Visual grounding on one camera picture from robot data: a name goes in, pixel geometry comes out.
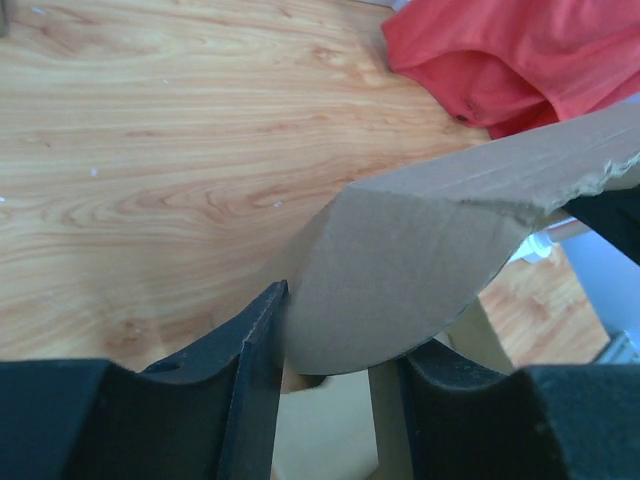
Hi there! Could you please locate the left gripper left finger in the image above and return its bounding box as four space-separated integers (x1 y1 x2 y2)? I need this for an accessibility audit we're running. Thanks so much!
1 282 288 479

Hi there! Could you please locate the red cloth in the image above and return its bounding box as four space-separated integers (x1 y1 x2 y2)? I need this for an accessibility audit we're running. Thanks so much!
381 1 639 139

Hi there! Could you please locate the white clothes rack stand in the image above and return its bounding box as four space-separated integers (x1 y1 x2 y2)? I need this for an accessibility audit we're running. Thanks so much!
509 218 591 264

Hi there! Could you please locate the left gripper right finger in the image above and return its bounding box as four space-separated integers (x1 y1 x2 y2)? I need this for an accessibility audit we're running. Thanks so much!
399 340 639 479

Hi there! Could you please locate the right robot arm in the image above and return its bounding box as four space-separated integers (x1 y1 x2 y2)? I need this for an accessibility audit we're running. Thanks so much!
563 186 640 265

